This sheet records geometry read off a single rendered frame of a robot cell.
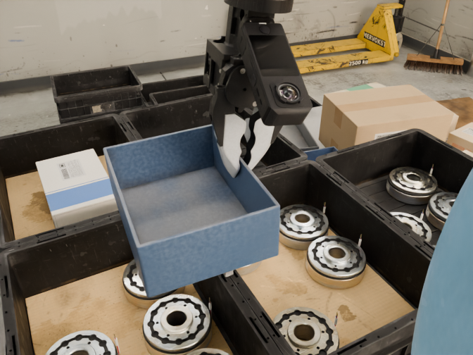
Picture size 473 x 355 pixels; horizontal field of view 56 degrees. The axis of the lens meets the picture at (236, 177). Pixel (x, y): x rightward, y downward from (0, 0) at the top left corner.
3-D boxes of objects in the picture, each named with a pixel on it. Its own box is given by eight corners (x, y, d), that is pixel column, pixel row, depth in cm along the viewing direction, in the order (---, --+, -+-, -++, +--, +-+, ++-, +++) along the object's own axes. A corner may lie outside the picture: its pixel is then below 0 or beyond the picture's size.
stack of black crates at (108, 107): (141, 139, 259) (130, 64, 234) (153, 165, 236) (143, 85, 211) (68, 153, 246) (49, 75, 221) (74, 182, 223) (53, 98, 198)
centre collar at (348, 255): (356, 258, 78) (357, 256, 78) (335, 268, 76) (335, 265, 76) (338, 241, 82) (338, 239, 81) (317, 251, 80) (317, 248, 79)
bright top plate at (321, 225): (338, 228, 86) (339, 225, 85) (296, 246, 81) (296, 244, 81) (306, 201, 93) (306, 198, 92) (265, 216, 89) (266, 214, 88)
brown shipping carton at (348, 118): (348, 175, 128) (357, 126, 119) (318, 139, 146) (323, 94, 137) (440, 161, 135) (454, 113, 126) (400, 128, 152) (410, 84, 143)
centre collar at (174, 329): (198, 327, 66) (198, 324, 66) (166, 339, 65) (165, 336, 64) (186, 303, 70) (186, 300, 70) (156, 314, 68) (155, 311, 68)
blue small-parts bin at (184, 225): (279, 255, 50) (281, 206, 46) (147, 299, 45) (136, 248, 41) (216, 166, 65) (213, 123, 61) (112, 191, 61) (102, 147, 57)
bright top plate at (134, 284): (192, 284, 74) (192, 282, 74) (133, 306, 70) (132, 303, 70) (171, 246, 81) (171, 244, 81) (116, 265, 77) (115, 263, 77)
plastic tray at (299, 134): (317, 160, 135) (319, 146, 132) (253, 167, 132) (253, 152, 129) (293, 120, 157) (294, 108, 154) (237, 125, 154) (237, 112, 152)
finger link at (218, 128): (241, 139, 54) (253, 69, 49) (246, 146, 52) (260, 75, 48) (203, 141, 52) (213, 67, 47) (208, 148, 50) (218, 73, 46)
